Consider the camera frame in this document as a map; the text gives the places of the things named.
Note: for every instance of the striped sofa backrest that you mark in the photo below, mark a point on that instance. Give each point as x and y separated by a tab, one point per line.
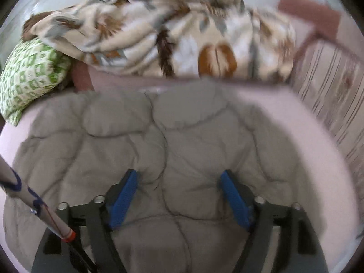
335	91

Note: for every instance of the green checked pillow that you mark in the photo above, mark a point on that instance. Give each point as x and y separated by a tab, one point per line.
28	74

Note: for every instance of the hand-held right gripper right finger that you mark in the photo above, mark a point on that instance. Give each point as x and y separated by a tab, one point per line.
236	199

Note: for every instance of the pink bed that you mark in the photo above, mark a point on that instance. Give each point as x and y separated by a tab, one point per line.
312	136

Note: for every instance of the beige leaf print blanket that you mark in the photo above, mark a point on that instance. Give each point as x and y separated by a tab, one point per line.
136	34

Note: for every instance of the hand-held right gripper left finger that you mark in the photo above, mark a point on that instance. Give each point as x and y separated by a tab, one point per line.
123	199

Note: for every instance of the grey quilted hooded jacket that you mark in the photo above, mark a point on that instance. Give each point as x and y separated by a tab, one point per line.
184	136

